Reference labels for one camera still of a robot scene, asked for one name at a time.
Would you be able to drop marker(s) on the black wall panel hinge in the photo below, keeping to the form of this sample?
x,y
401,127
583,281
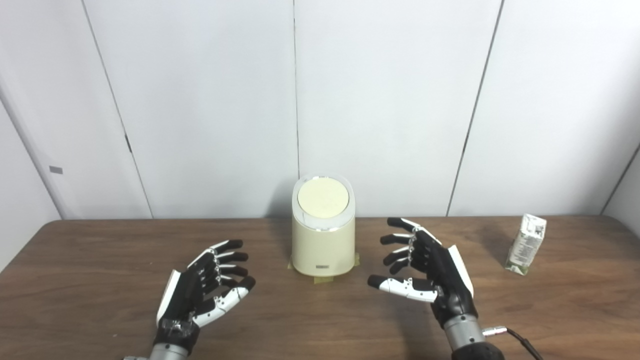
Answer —
x,y
128,144

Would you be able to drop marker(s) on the white green milk carton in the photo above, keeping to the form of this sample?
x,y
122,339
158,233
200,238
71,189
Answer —
x,y
526,245

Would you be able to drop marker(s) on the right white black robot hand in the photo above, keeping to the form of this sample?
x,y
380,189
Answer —
x,y
445,280

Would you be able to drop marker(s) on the cream round bin lid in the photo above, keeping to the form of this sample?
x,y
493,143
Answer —
x,y
323,198

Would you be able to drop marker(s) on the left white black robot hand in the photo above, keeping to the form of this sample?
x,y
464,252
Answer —
x,y
182,295

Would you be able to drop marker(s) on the cream-colored round bin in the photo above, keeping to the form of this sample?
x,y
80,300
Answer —
x,y
322,247

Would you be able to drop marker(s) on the grey wall label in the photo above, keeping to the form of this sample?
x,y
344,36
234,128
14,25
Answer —
x,y
56,170

